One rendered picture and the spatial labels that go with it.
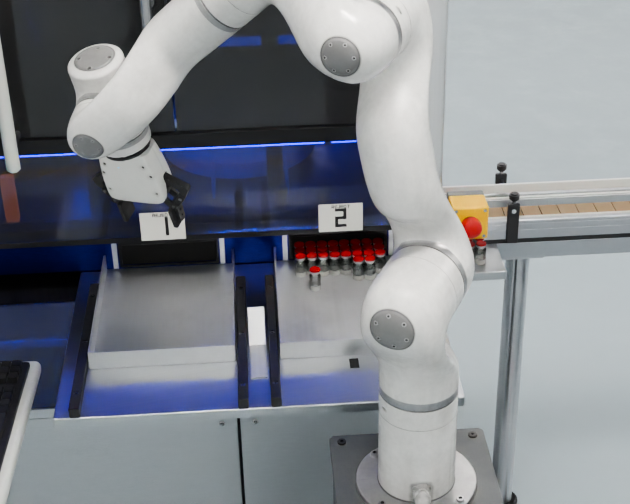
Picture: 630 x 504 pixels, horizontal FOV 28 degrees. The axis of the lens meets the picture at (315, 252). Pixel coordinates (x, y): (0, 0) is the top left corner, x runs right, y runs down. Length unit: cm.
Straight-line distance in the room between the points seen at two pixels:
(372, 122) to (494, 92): 390
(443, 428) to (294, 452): 87
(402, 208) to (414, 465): 43
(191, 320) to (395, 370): 65
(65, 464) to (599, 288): 205
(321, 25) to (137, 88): 32
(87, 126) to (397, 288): 49
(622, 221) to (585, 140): 252
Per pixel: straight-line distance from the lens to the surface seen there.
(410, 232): 179
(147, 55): 177
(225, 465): 274
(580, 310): 405
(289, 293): 243
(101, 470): 276
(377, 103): 167
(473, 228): 241
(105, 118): 178
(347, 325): 233
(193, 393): 219
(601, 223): 264
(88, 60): 186
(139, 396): 219
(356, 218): 241
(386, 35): 157
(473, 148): 504
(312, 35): 158
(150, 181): 195
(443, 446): 192
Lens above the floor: 218
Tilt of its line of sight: 30 degrees down
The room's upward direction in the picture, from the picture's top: 1 degrees counter-clockwise
